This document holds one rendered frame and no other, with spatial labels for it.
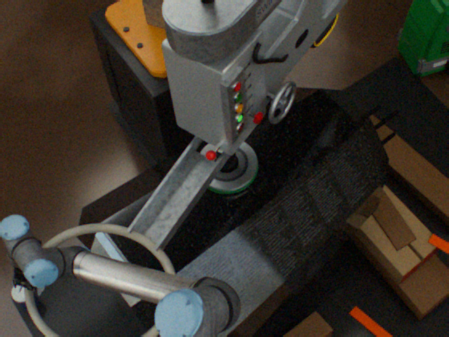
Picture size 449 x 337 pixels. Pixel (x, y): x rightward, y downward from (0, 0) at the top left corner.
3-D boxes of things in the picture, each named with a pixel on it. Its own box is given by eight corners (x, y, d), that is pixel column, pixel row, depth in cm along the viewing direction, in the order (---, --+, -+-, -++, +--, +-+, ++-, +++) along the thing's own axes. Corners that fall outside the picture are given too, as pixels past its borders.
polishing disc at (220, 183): (260, 188, 253) (260, 186, 252) (198, 193, 253) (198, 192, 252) (254, 136, 264) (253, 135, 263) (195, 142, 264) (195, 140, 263)
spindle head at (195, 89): (240, 58, 251) (232, -31, 212) (293, 86, 243) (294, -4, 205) (176, 131, 237) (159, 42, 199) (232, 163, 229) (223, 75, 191)
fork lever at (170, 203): (240, 70, 252) (238, 62, 248) (286, 94, 245) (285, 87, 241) (122, 229, 235) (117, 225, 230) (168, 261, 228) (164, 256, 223)
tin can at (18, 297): (38, 290, 325) (30, 280, 313) (40, 310, 319) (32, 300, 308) (18, 294, 324) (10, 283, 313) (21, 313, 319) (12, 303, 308)
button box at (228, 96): (240, 122, 221) (236, 63, 197) (248, 126, 220) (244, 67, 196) (225, 140, 218) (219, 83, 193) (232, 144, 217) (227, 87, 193)
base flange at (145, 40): (103, 16, 312) (100, 9, 308) (193, -32, 324) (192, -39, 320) (157, 83, 290) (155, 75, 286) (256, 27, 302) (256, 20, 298)
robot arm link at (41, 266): (70, 265, 193) (48, 235, 199) (38, 268, 184) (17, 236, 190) (58, 288, 197) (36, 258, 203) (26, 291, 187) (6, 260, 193)
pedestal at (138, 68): (107, 107, 378) (78, 14, 314) (210, 47, 394) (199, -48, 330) (173, 196, 348) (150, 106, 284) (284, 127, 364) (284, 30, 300)
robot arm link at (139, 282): (264, 284, 169) (75, 238, 210) (233, 290, 159) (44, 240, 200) (260, 330, 170) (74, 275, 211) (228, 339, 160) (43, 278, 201)
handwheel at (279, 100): (273, 88, 240) (272, 60, 227) (298, 102, 236) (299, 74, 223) (248, 119, 234) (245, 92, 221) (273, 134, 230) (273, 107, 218)
